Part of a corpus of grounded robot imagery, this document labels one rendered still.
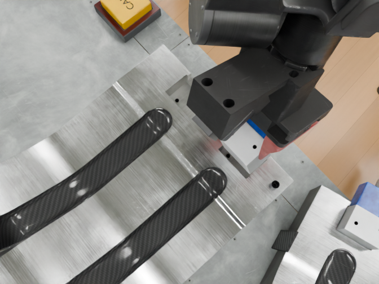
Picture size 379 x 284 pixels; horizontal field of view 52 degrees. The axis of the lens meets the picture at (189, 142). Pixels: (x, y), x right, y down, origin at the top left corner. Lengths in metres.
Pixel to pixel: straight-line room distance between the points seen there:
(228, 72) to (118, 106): 0.26
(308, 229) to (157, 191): 0.21
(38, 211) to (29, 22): 0.35
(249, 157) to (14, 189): 0.29
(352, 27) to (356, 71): 0.43
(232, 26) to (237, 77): 0.04
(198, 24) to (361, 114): 0.43
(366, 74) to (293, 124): 0.35
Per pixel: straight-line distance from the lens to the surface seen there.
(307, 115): 0.39
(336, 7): 0.29
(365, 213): 0.56
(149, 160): 0.52
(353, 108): 0.68
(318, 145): 0.64
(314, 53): 0.34
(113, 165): 0.53
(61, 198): 0.53
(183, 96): 0.57
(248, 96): 0.31
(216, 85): 0.31
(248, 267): 0.60
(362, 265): 0.58
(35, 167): 0.54
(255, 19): 0.30
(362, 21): 0.28
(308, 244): 0.56
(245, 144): 0.46
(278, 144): 0.38
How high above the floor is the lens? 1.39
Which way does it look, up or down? 75 degrees down
